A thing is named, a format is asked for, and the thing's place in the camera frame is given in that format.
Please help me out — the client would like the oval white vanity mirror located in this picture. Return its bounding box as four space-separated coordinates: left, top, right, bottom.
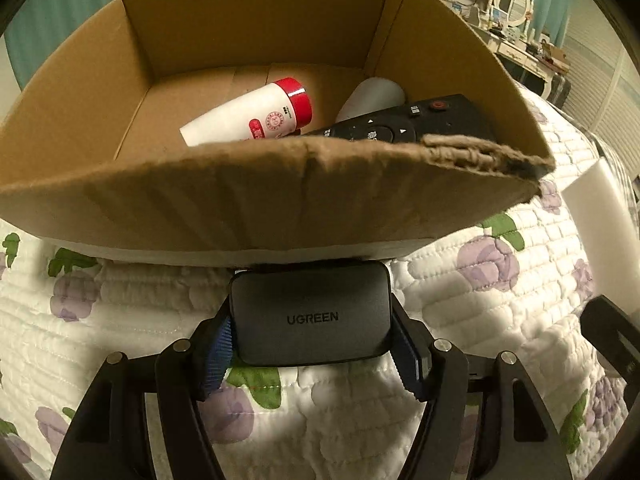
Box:
489 0 534 29

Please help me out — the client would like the black remote control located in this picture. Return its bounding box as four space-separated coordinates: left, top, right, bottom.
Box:
301 93 502 144

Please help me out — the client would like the pale oval computer mouse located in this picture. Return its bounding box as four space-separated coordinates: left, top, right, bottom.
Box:
334 77 406 124

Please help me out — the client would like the cardboard box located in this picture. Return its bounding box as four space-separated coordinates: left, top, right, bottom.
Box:
0 0 557 265

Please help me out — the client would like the dark suitcase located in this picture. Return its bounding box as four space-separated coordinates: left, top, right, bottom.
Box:
537 72 574 109

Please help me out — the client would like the white dressing table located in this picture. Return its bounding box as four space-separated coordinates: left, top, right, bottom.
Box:
466 4 572 92

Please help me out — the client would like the white louvred wardrobe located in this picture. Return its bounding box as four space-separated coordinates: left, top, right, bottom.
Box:
549 0 640 182

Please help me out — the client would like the white tube with red cap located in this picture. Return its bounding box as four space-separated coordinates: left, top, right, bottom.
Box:
179 77 314 149

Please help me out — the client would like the grey charger block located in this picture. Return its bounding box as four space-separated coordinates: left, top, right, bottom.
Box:
229 262 392 367

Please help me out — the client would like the white paper box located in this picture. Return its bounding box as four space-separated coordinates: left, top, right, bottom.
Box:
562 159 640 312

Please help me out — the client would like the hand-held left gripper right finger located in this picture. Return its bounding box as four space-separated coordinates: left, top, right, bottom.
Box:
389 295 573 480

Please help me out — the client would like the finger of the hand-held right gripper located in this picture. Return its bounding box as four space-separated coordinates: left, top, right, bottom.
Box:
580 296 640 387

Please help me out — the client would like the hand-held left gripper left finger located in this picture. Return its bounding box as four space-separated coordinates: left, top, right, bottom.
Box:
50 305 236 480

